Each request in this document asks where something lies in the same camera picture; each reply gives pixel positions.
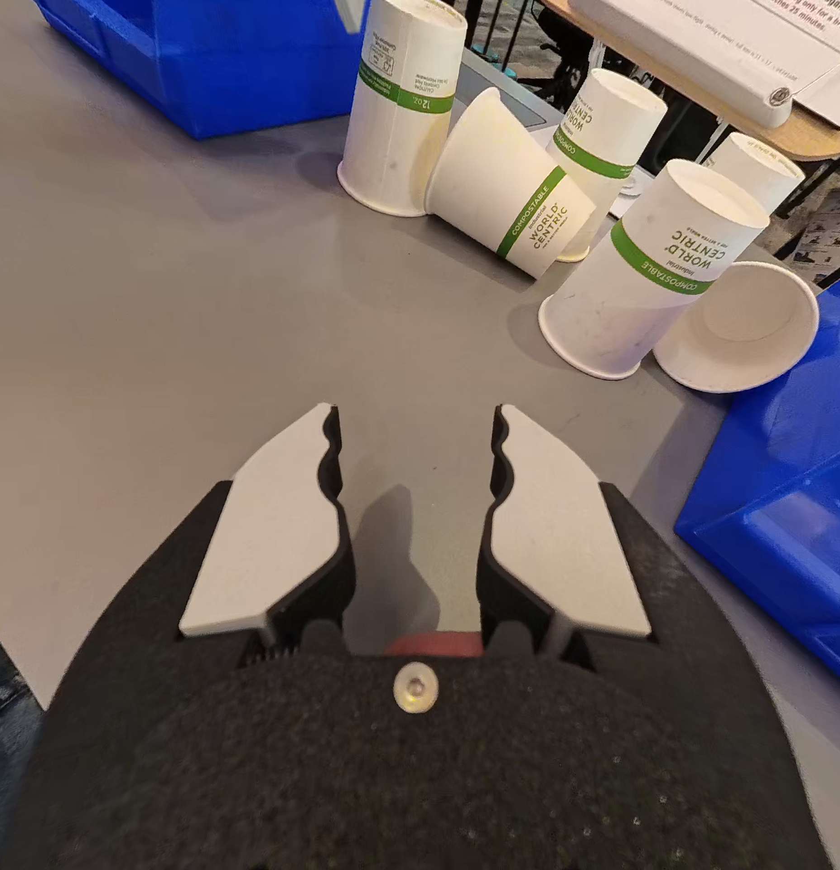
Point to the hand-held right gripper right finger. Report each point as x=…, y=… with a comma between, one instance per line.
x=563, y=544

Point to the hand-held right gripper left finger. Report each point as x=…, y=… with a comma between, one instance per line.
x=270, y=544

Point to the white paper cup green band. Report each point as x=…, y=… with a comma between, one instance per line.
x=501, y=183
x=630, y=299
x=753, y=170
x=610, y=122
x=739, y=333
x=393, y=136

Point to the blue plastic bin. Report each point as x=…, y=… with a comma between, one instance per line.
x=787, y=489
x=189, y=61

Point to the wooden instruction board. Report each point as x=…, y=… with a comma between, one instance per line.
x=732, y=54

